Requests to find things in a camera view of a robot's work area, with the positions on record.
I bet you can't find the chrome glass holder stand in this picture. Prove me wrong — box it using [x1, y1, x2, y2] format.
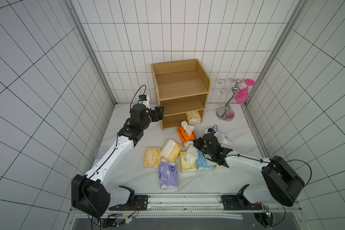
[216, 79, 256, 122]

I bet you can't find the left base cable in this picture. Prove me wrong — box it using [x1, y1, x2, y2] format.
[86, 201, 139, 229]

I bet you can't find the pink wine glass lower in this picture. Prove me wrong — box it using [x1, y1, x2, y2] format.
[235, 88, 249, 104]

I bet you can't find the beige tissue pack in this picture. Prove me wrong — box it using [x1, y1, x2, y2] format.
[161, 139, 183, 163]
[185, 111, 202, 125]

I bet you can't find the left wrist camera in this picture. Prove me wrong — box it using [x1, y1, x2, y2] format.
[138, 94, 150, 109]

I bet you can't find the right base cable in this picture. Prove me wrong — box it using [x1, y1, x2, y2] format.
[254, 202, 289, 228]

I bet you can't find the wooden three-tier shelf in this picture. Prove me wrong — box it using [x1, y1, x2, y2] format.
[151, 59, 212, 130]

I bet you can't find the clear plastic cup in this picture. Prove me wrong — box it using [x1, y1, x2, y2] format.
[94, 146, 109, 159]

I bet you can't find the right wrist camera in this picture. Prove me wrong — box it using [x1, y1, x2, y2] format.
[205, 127, 217, 135]

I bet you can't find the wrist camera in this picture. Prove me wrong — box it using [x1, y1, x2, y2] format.
[205, 127, 217, 135]
[138, 94, 150, 109]

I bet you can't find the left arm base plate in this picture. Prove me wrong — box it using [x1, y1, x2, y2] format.
[108, 195, 149, 211]

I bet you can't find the blue tissue pack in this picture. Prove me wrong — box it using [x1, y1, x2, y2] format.
[196, 151, 215, 170]

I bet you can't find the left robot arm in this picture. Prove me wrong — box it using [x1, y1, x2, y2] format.
[71, 103, 164, 219]

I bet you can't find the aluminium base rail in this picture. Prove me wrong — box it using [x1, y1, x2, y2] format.
[69, 192, 301, 220]

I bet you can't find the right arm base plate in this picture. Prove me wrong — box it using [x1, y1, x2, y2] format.
[220, 195, 263, 211]

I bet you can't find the white purple tissue pack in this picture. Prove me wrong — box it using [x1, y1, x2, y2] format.
[214, 129, 232, 147]

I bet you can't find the base cable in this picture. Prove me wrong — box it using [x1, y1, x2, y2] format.
[254, 202, 289, 228]
[86, 201, 139, 229]

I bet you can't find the orange-yellow tissue pack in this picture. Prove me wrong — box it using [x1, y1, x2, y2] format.
[143, 147, 162, 168]

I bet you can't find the orange tissue pack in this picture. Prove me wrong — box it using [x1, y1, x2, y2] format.
[177, 121, 197, 145]

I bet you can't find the yellow-green tissue pack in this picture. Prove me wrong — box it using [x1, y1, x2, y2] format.
[179, 146, 198, 173]

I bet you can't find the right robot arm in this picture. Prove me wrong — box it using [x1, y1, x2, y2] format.
[193, 133, 306, 207]

